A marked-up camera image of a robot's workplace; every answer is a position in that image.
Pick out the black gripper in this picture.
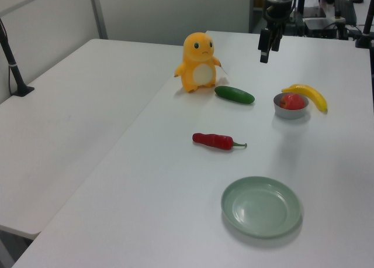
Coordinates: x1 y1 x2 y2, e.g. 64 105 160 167
257 4 295 64

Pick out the yellow toy banana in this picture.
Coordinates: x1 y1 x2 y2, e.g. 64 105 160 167
281 83 328 113

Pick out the pale green plastic plate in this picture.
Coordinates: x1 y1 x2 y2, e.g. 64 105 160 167
220 176 303 239

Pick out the grey electronic box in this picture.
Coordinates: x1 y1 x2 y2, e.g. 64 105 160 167
303 16 337 38

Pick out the red toy apple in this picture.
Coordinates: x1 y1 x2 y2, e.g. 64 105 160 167
279 93 306 110

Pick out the green toy cucumber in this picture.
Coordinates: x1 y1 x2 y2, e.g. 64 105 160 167
214 85 255 105

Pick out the grey metal bowl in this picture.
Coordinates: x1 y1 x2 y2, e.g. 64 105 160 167
273 92 310 120

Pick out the orange plush dinosaur toy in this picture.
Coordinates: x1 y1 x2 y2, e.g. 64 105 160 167
174 32 228 94

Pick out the black keyboard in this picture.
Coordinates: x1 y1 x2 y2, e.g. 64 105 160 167
334 0 358 25

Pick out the red toy chili pepper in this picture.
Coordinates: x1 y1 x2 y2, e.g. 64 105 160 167
192 132 248 152

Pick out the black camera pole with base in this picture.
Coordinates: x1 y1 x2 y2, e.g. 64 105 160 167
355 4 374 49
0 18 35 97

